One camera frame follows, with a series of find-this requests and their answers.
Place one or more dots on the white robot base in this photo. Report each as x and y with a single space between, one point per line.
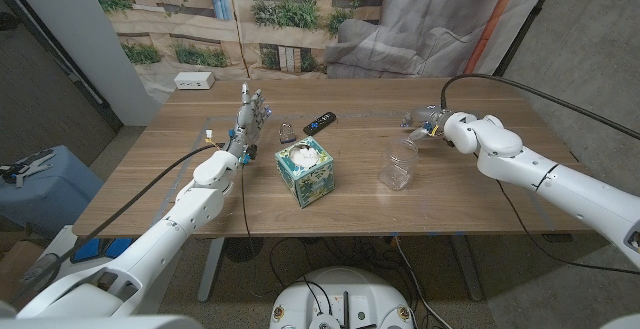
340 294

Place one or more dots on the white power strip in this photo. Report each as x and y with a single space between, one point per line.
194 80

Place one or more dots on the silver padlock with blue base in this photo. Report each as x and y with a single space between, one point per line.
287 136

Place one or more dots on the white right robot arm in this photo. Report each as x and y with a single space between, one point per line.
560 184

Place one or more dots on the blue storage bin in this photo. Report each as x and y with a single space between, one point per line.
50 199

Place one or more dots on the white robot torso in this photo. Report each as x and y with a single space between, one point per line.
100 323

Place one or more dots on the clear plastic cup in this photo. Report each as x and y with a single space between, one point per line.
397 166

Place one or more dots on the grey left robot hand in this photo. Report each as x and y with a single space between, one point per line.
245 124

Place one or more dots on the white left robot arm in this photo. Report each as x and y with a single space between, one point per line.
165 239

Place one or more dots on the black TV remote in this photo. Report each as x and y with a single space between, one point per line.
319 123

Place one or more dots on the teal patterned tissue box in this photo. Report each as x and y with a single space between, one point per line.
306 179

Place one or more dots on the brown cardboard box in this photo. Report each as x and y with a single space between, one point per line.
17 261

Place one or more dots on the white table leg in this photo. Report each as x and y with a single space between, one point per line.
467 269
210 269

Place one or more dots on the printed fabric backdrop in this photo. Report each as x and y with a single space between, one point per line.
420 24

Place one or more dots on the small white connector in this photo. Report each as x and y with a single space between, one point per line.
208 133

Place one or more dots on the grey tool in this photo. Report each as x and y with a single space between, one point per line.
27 166

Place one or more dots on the blue flat panel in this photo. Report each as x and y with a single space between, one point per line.
102 249

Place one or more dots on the black round floor disc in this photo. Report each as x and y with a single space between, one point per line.
243 250

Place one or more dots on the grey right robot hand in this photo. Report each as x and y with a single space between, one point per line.
432 118

